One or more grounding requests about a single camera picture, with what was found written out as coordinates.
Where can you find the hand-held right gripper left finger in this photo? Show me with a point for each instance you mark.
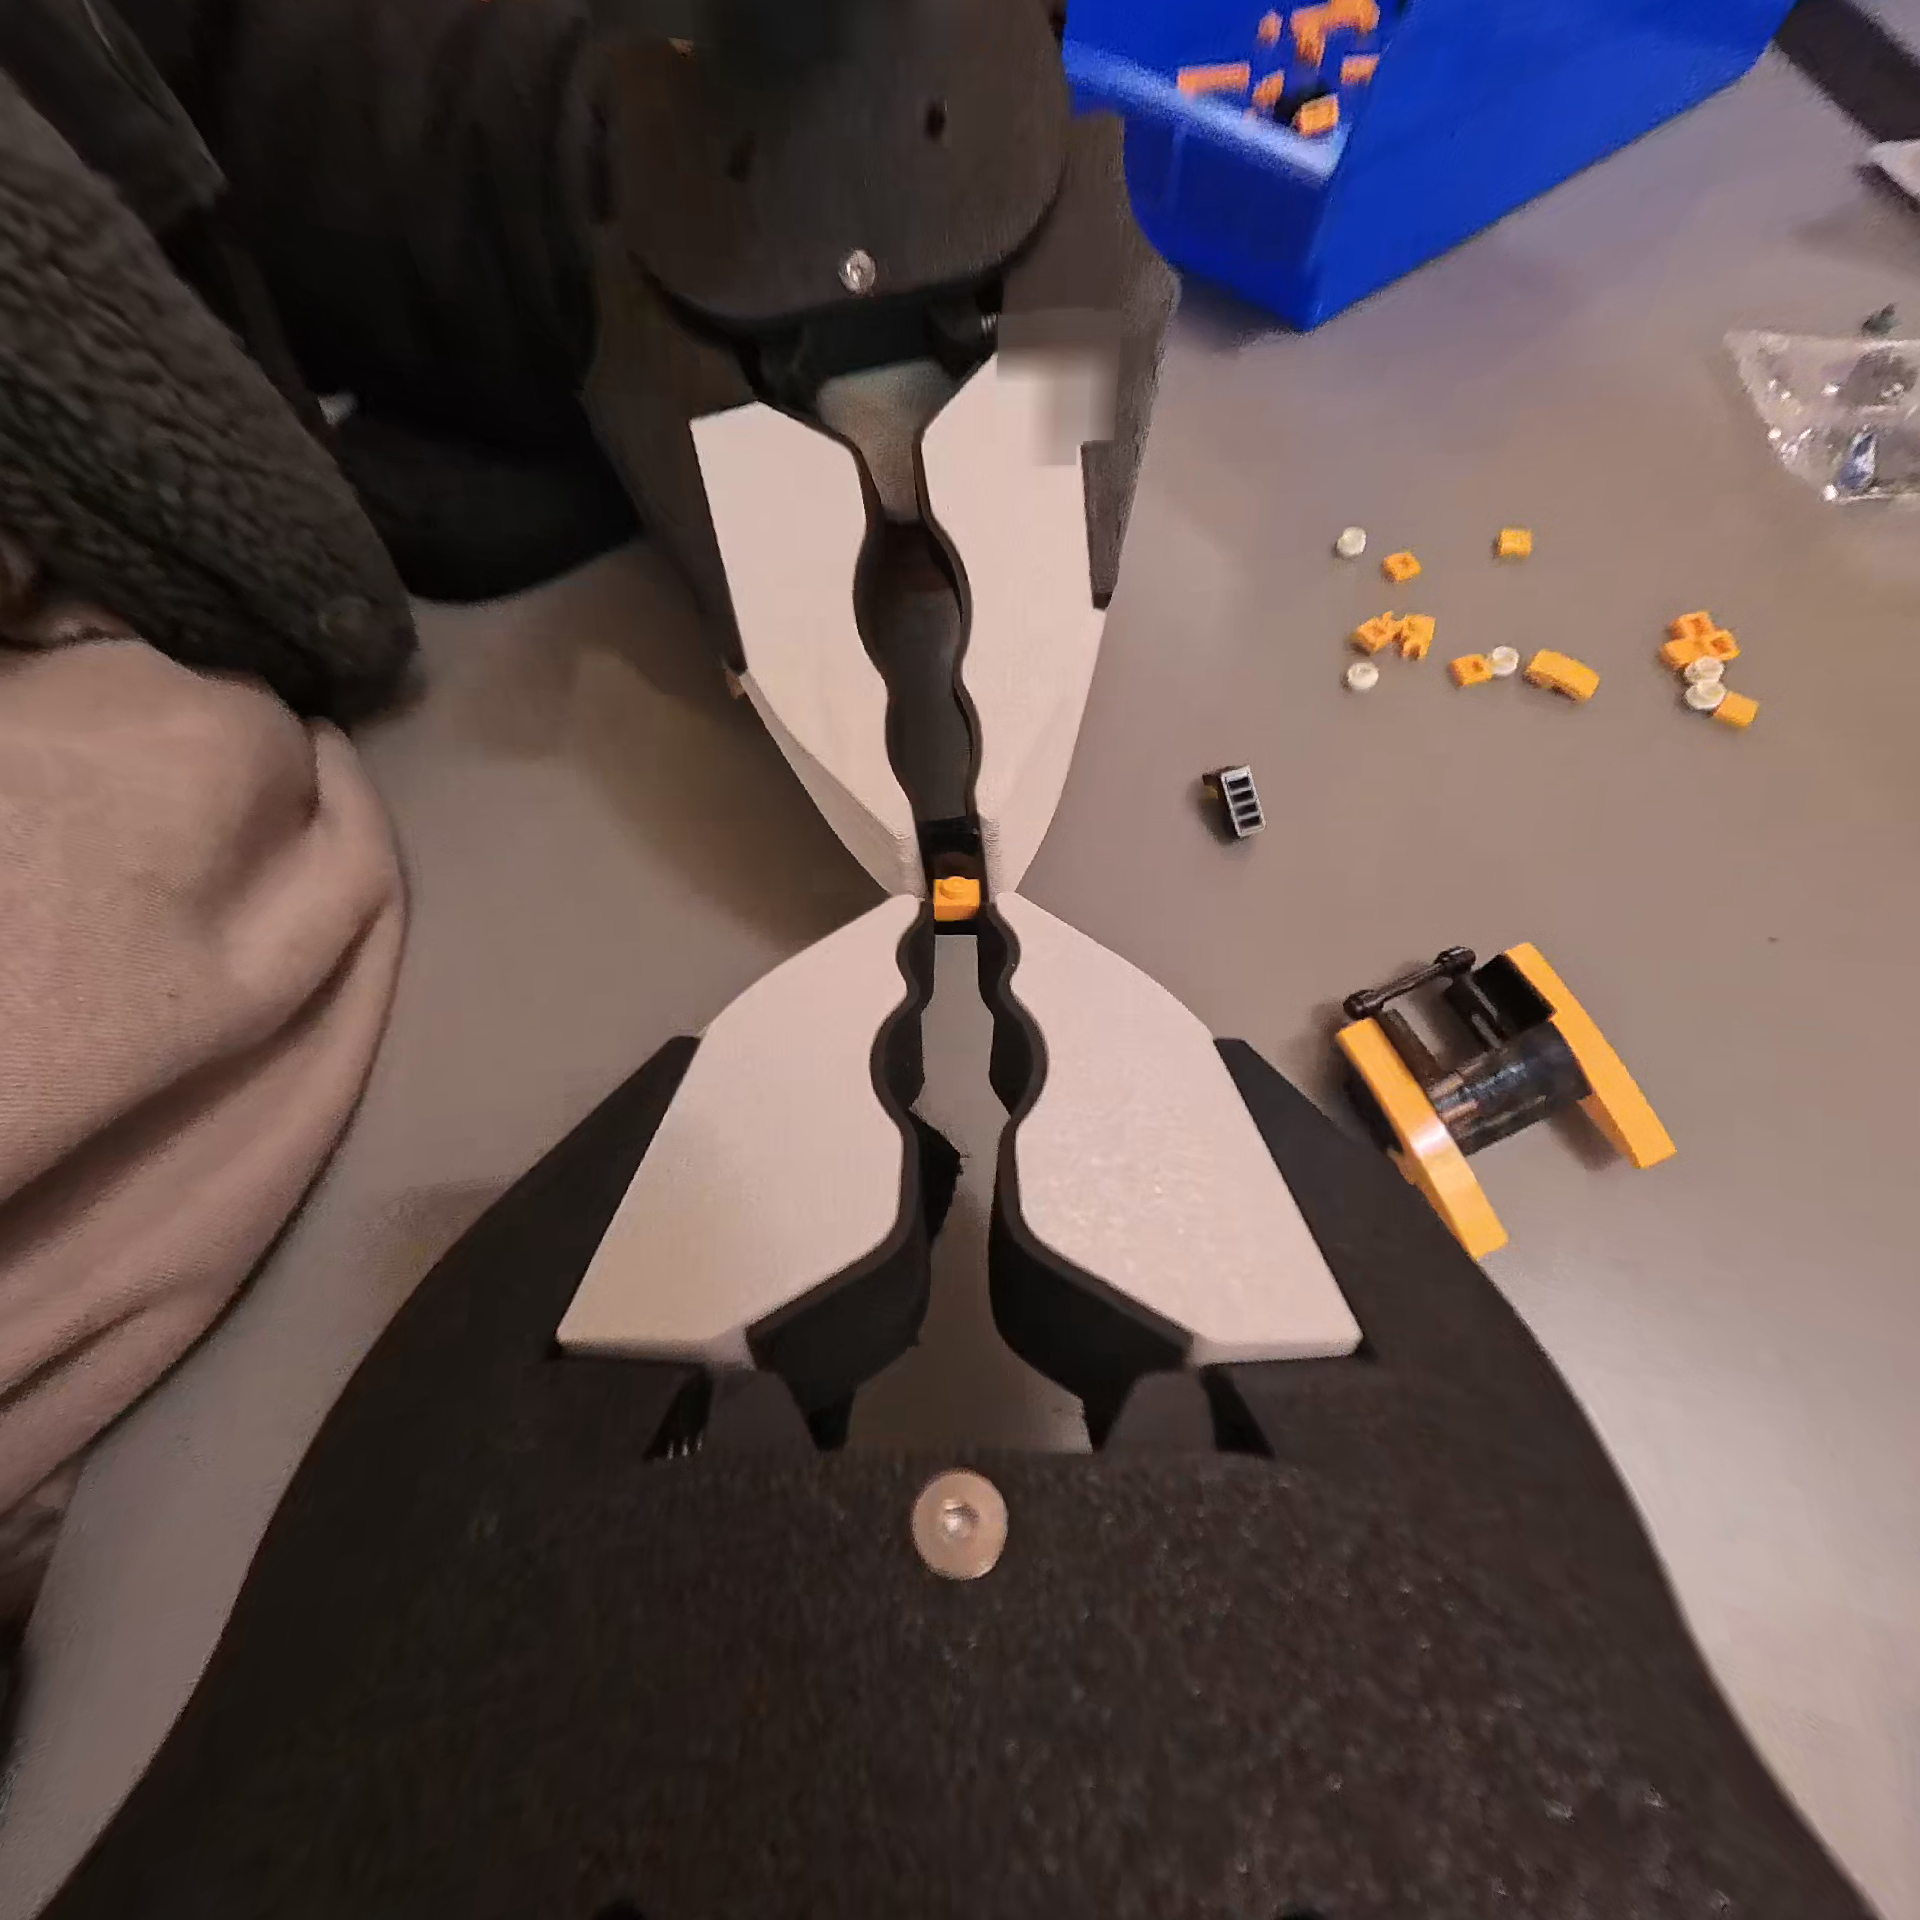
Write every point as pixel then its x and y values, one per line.
pixel 751 1171

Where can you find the clear plastic parts bag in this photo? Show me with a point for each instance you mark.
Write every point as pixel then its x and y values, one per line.
pixel 1829 405

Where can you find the heap of orange lego parts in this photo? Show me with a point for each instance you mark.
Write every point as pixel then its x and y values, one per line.
pixel 1290 75

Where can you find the black fleece jacket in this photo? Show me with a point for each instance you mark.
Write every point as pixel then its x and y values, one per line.
pixel 149 450

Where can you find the beige sweatshirt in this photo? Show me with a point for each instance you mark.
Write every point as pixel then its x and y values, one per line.
pixel 149 975

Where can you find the small orange lego plate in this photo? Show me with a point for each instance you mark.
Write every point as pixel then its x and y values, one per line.
pixel 957 896

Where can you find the scattered small lego pieces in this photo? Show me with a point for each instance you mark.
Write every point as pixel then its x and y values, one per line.
pixel 1559 672

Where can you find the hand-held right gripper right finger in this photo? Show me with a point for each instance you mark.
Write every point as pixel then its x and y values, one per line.
pixel 1172 1185

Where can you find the orange black lego subassembly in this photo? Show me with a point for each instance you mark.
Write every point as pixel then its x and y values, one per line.
pixel 1500 1080

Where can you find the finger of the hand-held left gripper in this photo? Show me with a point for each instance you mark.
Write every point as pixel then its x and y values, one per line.
pixel 796 600
pixel 1036 629

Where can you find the white papers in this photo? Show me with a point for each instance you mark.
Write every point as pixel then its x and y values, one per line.
pixel 1898 167

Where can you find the blue plastic bin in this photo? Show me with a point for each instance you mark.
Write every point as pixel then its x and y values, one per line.
pixel 1500 181

